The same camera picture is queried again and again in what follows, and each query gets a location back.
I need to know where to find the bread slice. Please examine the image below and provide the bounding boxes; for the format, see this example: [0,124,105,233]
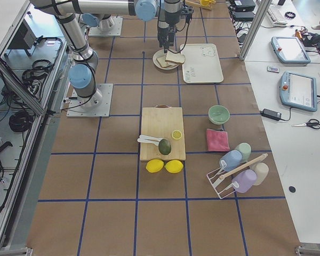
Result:
[156,56,177,68]
[165,51,186,64]

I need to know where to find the lemon slice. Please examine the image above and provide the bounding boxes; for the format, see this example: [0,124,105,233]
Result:
[171,130,182,140]

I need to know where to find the blue teach pendant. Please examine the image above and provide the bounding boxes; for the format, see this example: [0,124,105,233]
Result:
[279,71,317,112]
[271,37,311,65]

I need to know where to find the green bowl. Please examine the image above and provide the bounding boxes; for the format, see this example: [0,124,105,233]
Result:
[208,105,230,125]

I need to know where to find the wooden cutting board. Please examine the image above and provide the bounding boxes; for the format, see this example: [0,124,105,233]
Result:
[140,107,186,161]

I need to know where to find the white wire cup rack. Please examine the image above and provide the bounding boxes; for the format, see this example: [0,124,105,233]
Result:
[206,153,268,199]

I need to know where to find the beige plastic cup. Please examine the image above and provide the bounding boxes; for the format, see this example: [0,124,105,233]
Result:
[250,162,269,186]

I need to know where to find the cream round plate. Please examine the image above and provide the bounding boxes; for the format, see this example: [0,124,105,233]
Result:
[153,50,179,70]

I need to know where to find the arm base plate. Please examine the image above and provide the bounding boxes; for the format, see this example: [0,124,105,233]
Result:
[89,16,123,37]
[66,83,113,118]

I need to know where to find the yellow cup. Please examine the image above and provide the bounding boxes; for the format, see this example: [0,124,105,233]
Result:
[199,0,216,8]

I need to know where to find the black power adapter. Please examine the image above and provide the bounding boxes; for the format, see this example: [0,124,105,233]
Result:
[260,108,282,121]

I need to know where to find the whole yellow lemon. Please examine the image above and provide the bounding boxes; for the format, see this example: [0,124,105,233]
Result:
[164,159,183,174]
[146,159,164,173]

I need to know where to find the blue plastic cup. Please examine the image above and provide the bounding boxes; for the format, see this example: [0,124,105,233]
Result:
[219,150,242,172]

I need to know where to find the purple plastic cup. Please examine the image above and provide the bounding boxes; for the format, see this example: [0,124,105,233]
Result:
[232,169,257,193]

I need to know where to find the cream bear tray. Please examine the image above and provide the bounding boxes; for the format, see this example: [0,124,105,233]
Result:
[181,43,224,84]

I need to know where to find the avocado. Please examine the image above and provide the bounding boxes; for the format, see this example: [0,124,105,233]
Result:
[158,139,172,155]

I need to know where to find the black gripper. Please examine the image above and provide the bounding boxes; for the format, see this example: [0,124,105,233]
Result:
[157,17,178,53]
[181,2,194,23]

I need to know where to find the scissors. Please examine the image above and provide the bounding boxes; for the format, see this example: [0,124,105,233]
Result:
[292,118,320,130]

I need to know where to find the white plastic spoon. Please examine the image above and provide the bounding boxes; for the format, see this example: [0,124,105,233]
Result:
[139,134,163,142]

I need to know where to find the bread slice on plate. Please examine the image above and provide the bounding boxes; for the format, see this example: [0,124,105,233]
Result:
[156,56,177,68]

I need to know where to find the green plastic cup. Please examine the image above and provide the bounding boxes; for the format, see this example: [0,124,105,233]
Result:
[235,142,251,163]

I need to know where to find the pink cloth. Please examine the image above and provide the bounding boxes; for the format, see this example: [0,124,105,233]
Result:
[206,129,230,152]

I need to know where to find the wooden cup rack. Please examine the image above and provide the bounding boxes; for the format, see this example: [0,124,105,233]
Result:
[186,0,212,10]

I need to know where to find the white plastic fork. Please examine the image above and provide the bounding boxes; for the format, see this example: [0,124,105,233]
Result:
[137,138,159,146]

